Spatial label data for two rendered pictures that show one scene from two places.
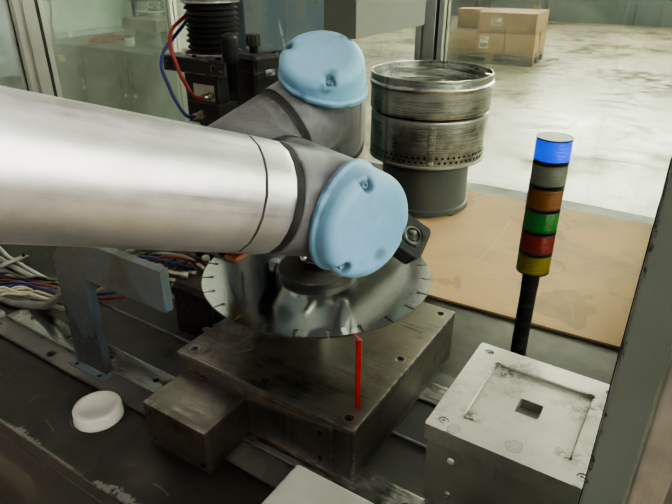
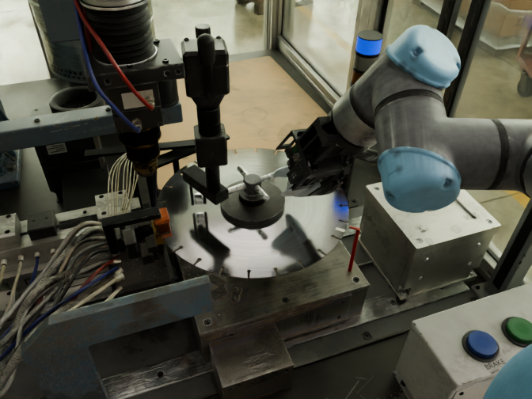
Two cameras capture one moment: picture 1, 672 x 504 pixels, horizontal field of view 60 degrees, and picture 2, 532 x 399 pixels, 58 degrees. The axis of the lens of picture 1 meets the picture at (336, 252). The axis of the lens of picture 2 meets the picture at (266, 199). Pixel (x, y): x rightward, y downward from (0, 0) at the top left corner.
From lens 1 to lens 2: 0.64 m
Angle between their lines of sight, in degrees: 46
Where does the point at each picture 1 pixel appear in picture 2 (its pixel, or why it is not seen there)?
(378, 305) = (324, 200)
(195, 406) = (258, 355)
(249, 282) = (231, 242)
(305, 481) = (429, 324)
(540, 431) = (449, 214)
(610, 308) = not seen: hidden behind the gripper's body
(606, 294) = (303, 116)
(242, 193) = not seen: outside the picture
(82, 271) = (82, 341)
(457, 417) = (421, 234)
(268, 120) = (442, 114)
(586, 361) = not seen: hidden behind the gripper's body
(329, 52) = (440, 44)
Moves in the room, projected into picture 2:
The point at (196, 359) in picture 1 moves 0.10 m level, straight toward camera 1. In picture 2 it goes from (223, 327) to (283, 348)
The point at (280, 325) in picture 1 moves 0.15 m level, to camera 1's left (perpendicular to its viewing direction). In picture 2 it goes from (306, 254) to (245, 320)
